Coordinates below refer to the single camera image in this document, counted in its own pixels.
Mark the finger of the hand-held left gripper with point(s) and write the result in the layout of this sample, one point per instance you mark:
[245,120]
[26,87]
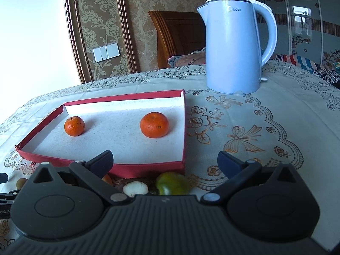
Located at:
[2,177]

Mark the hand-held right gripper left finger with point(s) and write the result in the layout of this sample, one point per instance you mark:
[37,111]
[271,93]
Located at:
[106,160]

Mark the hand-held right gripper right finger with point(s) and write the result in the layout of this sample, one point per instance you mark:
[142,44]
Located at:
[225,162]

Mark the tan round fruit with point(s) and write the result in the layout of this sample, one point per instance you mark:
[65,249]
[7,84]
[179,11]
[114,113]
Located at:
[21,183]

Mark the red shallow cardboard tray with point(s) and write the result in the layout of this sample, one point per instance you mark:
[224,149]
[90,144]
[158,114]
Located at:
[119,143]

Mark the small orange tangerine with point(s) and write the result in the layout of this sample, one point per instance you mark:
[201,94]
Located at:
[74,126]

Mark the green tangerine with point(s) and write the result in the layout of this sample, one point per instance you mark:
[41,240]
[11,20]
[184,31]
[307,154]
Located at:
[171,183]

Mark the large orange tangerine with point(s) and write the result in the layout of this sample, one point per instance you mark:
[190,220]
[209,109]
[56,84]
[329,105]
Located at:
[154,125]

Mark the light blue electric kettle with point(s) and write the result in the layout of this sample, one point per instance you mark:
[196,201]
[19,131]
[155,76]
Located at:
[231,53]

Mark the folded pink brown blanket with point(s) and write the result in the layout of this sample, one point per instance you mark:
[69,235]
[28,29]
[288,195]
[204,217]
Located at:
[186,59]

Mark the striped quilt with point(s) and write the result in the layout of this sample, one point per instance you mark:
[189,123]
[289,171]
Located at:
[305,65]

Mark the brown wooden headboard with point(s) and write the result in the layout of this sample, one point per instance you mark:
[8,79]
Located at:
[178,37]

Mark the dark floral bedsheet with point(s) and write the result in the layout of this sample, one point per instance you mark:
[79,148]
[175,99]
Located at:
[330,77]

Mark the floral glass door wardrobe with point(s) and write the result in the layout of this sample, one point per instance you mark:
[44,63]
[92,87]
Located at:
[305,18]

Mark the white wall switch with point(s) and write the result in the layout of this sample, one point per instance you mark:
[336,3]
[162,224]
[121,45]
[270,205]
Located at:
[106,52]

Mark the brown wall trim frame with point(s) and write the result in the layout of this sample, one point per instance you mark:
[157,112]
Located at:
[127,32]

